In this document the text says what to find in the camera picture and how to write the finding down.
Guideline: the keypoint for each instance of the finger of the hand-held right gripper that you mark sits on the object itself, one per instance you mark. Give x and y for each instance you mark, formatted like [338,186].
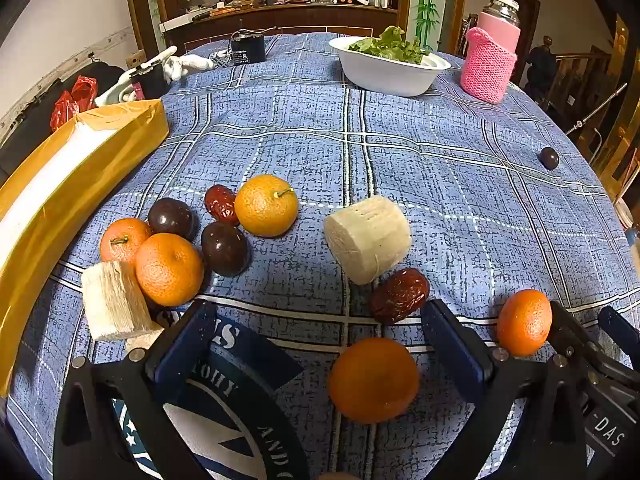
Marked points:
[617,322]
[570,332]

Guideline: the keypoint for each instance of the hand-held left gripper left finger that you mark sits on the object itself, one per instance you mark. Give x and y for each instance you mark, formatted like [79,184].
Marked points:
[185,345]

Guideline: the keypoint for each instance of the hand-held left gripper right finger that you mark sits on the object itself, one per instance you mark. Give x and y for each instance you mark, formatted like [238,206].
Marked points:
[450,350]

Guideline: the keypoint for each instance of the small peeled sugarcane chunk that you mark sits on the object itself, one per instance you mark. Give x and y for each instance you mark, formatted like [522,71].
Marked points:
[142,341]

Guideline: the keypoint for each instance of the mandarin orange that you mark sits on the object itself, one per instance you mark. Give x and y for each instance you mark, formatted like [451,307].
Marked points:
[125,240]
[169,269]
[266,206]
[373,380]
[524,322]

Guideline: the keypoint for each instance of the yellow cardboard tray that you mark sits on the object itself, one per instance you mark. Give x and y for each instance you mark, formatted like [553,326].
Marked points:
[100,160]

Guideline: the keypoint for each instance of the red jujube date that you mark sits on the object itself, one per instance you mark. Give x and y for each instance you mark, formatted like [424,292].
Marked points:
[221,204]
[400,294]

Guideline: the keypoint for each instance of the dark purple plum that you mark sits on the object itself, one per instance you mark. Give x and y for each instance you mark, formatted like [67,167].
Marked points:
[172,217]
[225,249]
[549,158]

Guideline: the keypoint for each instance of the thin metal rod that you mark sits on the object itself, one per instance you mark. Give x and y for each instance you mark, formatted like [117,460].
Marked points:
[600,105]

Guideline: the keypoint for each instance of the wooden chair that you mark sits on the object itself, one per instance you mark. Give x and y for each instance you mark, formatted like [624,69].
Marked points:
[585,75]

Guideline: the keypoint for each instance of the black sofa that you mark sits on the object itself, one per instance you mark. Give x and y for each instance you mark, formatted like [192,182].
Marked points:
[30,130]

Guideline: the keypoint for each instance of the red plastic bag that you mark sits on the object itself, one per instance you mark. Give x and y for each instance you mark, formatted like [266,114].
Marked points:
[72,102]

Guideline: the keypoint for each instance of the black and pink device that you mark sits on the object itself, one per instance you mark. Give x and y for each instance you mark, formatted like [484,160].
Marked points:
[150,80]

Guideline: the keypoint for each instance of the white bowl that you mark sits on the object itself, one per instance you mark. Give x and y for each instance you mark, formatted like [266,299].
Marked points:
[385,75]

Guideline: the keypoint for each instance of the small black box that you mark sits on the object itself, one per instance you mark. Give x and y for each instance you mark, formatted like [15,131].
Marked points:
[247,50]

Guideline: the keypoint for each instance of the green lettuce leaves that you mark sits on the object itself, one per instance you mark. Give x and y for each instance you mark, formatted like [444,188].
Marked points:
[395,45]

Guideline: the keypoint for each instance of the brown wooden door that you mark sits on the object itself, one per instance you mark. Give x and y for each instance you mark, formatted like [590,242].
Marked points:
[530,20]

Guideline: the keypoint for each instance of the pink bottle with metal lid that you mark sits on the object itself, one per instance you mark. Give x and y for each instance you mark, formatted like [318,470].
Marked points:
[500,25]

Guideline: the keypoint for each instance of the wooden counter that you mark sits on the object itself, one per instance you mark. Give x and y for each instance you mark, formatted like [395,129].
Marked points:
[300,17]

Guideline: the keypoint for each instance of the bamboo wall panel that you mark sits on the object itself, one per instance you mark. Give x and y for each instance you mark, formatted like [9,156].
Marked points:
[430,0]

